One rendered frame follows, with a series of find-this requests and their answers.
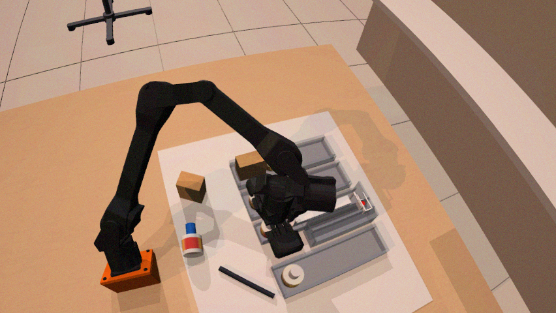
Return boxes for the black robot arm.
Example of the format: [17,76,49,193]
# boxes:
[94,80,337,277]

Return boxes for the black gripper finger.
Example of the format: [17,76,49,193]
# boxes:
[251,198,262,219]
[265,230,274,243]

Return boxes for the black flat bar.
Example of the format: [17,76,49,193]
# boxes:
[218,266,275,298]

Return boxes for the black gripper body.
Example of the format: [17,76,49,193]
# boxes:
[245,177,304,258]

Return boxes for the white jar with red label and blue cap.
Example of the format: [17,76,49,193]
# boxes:
[181,222,204,258]

